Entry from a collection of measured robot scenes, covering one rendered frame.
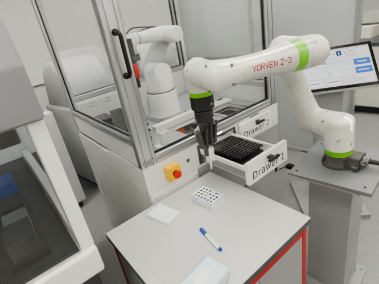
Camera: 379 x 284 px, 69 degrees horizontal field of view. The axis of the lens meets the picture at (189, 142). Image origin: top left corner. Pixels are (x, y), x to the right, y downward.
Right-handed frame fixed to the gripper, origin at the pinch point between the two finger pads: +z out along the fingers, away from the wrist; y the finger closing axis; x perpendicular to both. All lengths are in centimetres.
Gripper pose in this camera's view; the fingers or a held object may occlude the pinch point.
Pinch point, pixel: (210, 154)
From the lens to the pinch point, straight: 117.2
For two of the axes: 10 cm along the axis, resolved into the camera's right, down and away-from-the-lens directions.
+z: 1.6, 9.0, 4.1
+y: -7.1, 4.0, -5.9
